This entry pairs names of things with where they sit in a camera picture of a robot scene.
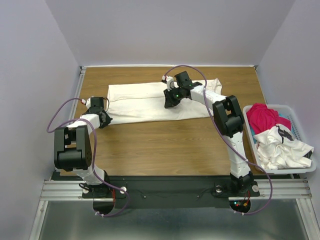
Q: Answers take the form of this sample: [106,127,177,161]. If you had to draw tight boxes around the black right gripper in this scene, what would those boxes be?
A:
[163,85,183,108]

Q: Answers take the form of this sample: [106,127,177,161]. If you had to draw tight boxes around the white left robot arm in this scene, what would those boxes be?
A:
[47,96,127,198]

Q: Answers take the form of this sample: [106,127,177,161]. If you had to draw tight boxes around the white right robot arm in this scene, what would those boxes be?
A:
[161,71,254,195]

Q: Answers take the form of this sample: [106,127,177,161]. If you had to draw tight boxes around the red t shirt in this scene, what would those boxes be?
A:
[246,103,291,135]

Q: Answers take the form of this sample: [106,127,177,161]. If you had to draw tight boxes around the white plastic laundry basket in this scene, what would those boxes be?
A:
[243,103,317,175]

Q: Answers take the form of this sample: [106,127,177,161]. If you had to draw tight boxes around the white printed t shirt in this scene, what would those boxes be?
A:
[253,124,314,170]

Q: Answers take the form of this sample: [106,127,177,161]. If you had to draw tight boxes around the electronics board with leds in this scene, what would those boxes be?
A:
[229,198,251,210]

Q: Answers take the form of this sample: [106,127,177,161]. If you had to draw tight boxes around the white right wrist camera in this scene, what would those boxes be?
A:
[161,75,178,91]

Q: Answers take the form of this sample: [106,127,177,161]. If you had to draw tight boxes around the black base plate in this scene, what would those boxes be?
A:
[54,175,260,214]

